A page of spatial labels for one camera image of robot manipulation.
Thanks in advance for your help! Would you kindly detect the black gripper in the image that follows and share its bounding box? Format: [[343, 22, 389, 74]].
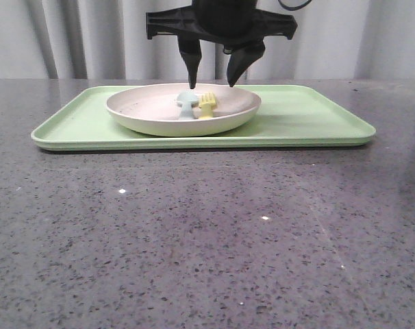
[[146, 1, 297, 89]]

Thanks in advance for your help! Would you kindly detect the yellow fork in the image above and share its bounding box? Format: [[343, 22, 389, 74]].
[[199, 93, 216, 119]]

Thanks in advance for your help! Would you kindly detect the cream round plate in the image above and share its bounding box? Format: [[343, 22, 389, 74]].
[[105, 83, 262, 137]]

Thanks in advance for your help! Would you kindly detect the light blue spoon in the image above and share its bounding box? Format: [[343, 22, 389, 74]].
[[176, 90, 199, 120]]

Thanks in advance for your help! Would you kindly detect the light green tray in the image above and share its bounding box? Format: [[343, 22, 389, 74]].
[[31, 85, 376, 151]]

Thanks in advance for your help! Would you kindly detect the grey curtain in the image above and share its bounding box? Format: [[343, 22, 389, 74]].
[[0, 1, 415, 81]]

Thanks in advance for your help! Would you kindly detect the black cable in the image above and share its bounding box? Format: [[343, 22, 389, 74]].
[[277, 0, 313, 10]]

